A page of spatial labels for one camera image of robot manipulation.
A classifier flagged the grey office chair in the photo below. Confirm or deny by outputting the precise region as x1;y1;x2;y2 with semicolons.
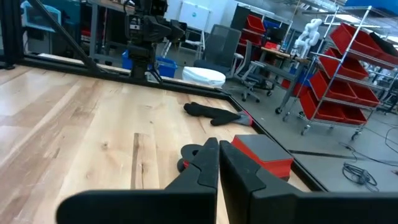
194;24;271;103

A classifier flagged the black spool for red wire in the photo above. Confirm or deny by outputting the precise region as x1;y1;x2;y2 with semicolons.
176;143;203;174

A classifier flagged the blue floor bin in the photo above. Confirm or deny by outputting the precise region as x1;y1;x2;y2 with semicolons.
122;49;178;78

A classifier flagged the black glove with red cuff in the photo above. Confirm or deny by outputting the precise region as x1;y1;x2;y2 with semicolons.
183;101;253;127

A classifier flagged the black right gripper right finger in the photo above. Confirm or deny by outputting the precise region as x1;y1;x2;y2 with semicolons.
219;140;398;224

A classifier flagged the red box with dark lid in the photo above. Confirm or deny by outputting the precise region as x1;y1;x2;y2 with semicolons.
231;134;295;182

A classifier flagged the grey desk with wooden top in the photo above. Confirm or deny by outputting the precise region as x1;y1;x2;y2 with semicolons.
242;46;312;116

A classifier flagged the metal rack with red bins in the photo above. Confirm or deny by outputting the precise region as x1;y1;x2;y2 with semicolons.
282;5;398;141

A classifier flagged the white trash bin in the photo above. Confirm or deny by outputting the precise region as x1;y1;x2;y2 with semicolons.
182;66;227;88

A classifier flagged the blue storage bin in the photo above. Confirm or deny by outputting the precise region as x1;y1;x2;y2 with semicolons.
345;0;398;16

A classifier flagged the white board panel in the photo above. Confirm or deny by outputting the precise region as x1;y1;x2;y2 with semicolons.
178;1;211;32

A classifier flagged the teal plastic crate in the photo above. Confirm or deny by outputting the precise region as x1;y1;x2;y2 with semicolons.
20;0;62;34

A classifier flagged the coiled black floor cable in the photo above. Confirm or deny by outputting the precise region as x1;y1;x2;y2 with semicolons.
341;161;380;192

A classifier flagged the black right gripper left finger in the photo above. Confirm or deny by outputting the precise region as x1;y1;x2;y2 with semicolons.
55;138;220;224

